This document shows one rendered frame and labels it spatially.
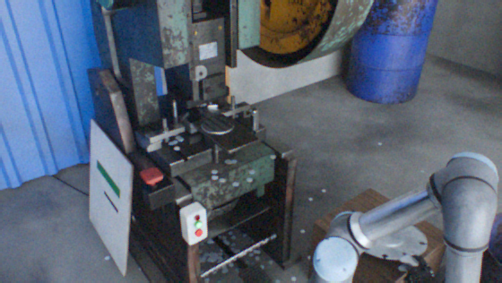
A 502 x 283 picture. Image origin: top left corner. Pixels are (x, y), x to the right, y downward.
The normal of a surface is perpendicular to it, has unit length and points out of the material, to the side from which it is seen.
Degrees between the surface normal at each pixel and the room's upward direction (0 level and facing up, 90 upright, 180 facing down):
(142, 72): 90
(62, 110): 90
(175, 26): 90
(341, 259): 7
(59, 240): 0
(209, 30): 90
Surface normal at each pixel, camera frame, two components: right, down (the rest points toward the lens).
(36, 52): 0.60, 0.43
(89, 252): 0.00, -0.85
